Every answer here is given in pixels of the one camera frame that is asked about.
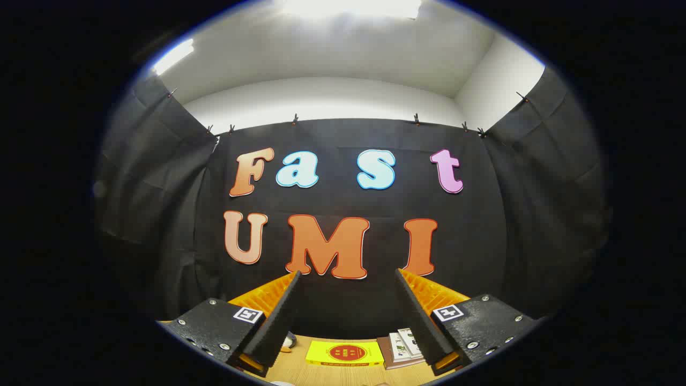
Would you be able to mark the white illustrated book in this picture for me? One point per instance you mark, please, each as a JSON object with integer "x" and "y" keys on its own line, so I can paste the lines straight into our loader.
{"x": 397, "y": 347}
{"x": 410, "y": 340}

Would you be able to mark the yellow book with red label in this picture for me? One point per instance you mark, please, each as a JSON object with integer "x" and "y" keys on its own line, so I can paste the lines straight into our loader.
{"x": 344, "y": 353}

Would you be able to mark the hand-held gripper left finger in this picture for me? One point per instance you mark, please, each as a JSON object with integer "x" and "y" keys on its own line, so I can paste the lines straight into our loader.
{"x": 276, "y": 327}

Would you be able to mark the ceiling light panel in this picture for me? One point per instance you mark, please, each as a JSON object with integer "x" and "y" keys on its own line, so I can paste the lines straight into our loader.
{"x": 348, "y": 6}
{"x": 172, "y": 56}

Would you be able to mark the row of black cloth clips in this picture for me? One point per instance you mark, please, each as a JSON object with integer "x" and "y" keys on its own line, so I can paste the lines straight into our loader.
{"x": 295, "y": 119}

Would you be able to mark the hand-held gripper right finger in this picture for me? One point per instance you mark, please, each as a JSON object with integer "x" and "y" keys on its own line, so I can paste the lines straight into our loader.
{"x": 423, "y": 321}

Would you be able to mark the black backdrop cloth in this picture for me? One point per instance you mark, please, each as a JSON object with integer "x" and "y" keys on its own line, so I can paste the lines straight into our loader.
{"x": 482, "y": 241}

